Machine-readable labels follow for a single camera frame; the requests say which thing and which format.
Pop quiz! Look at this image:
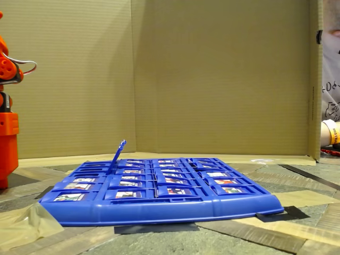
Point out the orange robot base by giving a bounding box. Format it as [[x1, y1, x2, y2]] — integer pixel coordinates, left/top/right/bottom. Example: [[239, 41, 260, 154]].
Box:
[[0, 113, 20, 190]]

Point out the flip tile Zap card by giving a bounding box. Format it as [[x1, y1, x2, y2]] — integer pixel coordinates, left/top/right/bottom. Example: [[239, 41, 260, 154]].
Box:
[[118, 162, 149, 169]]

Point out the brown tape patch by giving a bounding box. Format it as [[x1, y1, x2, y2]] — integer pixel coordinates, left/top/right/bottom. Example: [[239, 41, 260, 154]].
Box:
[[275, 190, 339, 208]]

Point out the red handled tool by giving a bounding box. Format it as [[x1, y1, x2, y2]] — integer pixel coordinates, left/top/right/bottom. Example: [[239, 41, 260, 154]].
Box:
[[320, 148, 340, 157]]

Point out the flip tile Shadow Ninja card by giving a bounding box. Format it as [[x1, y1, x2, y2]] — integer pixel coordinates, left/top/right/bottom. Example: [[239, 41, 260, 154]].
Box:
[[54, 182, 103, 191]]

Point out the person's forearm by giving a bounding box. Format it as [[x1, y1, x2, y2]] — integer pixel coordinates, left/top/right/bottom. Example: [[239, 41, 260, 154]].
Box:
[[320, 120, 340, 147]]

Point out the white servo cable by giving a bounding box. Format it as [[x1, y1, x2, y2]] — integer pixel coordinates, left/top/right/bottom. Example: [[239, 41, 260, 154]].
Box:
[[2, 54, 38, 78]]

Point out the brown cardboard box wall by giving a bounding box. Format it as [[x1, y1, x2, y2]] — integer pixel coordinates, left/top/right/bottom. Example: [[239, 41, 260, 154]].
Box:
[[0, 0, 324, 168]]

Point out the blue guessing game board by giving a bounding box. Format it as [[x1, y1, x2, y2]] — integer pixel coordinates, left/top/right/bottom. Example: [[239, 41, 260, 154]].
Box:
[[39, 157, 285, 227]]

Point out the blue cassette with orange label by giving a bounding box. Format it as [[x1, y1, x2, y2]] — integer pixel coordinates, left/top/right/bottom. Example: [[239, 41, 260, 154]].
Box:
[[204, 176, 245, 186]]

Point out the white printed shirt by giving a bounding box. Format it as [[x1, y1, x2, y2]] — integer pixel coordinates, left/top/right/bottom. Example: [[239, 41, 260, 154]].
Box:
[[322, 39, 340, 123]]

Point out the flip tile Eric Eagle card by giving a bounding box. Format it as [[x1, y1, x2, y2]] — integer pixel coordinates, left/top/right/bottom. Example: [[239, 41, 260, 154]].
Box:
[[116, 168, 149, 175]]

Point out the long thin black tape line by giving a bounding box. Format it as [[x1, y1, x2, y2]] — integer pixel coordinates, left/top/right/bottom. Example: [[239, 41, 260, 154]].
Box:
[[278, 164, 340, 191]]

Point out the clear crumpled tape sheet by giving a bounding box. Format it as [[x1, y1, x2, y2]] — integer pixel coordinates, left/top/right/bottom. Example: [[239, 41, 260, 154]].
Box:
[[0, 203, 65, 252]]

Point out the flip tile Blast Tamer card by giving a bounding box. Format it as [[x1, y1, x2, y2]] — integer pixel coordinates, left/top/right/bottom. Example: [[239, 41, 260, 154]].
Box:
[[119, 158, 149, 164]]

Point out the yellow wristband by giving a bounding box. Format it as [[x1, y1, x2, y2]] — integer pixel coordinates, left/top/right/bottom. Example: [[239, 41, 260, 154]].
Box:
[[328, 126, 340, 146]]

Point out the red-framed character card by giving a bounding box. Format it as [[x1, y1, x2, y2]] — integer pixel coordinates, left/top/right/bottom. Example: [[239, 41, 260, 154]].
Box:
[[111, 141, 125, 169], [116, 140, 128, 163], [106, 143, 124, 175]]

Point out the person's head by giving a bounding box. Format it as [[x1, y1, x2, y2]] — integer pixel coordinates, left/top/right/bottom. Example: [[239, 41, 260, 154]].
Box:
[[323, 0, 340, 40]]

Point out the blue cassette with colourful label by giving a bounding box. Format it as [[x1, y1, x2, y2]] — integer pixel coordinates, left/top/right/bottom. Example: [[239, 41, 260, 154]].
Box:
[[211, 184, 257, 196]]

